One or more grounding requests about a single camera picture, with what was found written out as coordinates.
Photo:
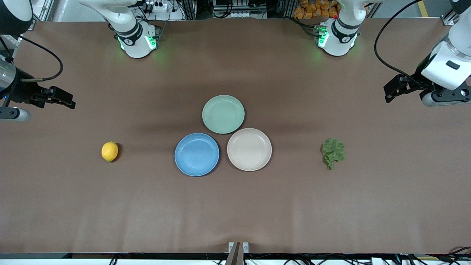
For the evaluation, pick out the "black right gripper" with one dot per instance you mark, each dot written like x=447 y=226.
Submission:
x=22 y=93

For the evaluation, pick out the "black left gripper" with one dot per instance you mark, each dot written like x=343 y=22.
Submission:
x=415 y=85

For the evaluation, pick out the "yellow lemon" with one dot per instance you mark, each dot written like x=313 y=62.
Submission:
x=109 y=151

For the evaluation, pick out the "green lettuce leaf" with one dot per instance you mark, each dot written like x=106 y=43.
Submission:
x=333 y=151

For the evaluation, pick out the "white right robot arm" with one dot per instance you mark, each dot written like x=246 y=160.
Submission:
x=136 y=40

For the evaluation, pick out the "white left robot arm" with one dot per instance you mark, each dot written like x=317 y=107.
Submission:
x=340 y=40

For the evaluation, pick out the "bag of oranges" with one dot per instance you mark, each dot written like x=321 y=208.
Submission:
x=314 y=9

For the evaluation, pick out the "white power strip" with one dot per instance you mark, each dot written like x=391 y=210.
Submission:
x=156 y=6

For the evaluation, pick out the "blue plate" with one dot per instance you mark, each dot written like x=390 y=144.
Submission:
x=197 y=154

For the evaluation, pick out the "pale beige plate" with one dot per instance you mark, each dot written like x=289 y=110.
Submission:
x=249 y=149

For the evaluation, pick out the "green plate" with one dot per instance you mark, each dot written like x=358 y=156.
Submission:
x=223 y=114

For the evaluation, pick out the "aluminium frame profile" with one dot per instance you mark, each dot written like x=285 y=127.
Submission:
x=450 y=17
x=45 y=9

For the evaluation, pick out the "silver metal bracket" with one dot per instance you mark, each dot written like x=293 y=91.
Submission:
x=238 y=246

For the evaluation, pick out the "brown post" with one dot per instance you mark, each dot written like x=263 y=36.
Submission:
x=234 y=257

